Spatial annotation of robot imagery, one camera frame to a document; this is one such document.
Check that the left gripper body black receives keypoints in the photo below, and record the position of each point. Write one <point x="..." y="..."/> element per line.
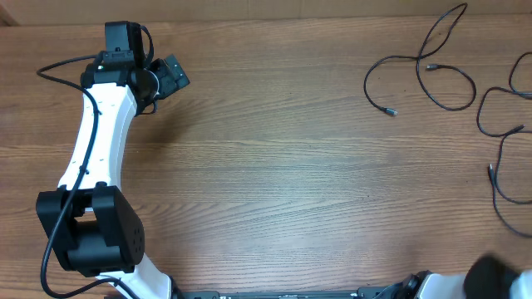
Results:
<point x="167" y="82"/>

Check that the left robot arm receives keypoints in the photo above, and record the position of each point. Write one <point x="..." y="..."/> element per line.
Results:
<point x="90" y="226"/>

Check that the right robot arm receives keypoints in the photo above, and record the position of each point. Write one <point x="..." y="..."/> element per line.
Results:
<point x="488" y="278"/>

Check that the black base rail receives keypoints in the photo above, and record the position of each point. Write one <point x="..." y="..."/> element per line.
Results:
<point x="390" y="292"/>

